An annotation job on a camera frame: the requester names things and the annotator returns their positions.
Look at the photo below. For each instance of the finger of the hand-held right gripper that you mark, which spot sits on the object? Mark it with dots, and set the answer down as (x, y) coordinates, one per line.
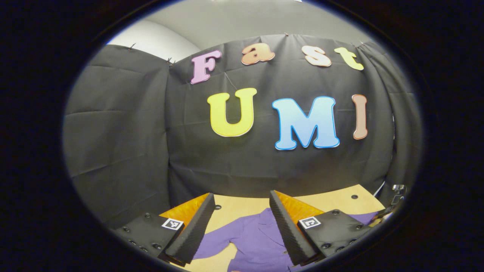
(383, 213)

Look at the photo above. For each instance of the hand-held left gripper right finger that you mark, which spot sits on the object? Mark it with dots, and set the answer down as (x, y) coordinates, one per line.
(287, 234)

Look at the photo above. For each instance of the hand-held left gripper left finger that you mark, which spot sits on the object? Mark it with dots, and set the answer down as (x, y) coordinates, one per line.
(193, 234)

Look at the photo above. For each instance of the purple knitted cardigan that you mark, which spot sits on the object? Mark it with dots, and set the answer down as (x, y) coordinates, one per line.
(257, 241)

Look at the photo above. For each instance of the black backdrop cloth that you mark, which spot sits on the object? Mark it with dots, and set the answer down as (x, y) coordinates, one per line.
(151, 143)

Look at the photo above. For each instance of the small black cloth clip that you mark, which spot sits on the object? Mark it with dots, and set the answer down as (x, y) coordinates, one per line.
(170, 60)
(131, 46)

